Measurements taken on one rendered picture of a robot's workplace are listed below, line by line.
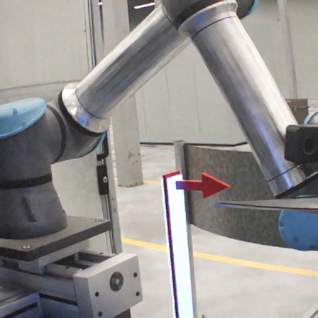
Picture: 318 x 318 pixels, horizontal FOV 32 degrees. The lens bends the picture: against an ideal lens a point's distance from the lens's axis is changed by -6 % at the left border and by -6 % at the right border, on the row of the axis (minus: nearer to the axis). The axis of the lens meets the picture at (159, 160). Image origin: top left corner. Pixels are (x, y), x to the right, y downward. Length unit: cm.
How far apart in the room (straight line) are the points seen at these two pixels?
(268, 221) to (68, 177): 86
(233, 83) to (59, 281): 43
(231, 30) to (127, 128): 641
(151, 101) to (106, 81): 1041
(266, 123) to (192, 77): 989
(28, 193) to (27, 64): 139
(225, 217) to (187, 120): 823
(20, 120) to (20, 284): 29
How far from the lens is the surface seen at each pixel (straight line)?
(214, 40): 78
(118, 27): 718
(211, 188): 54
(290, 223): 75
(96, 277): 92
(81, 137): 108
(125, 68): 100
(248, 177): 248
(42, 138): 101
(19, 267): 103
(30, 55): 236
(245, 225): 255
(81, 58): 257
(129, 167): 721
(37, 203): 100
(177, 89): 1091
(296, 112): 724
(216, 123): 1035
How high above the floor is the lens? 128
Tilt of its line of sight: 8 degrees down
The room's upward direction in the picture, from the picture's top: 5 degrees counter-clockwise
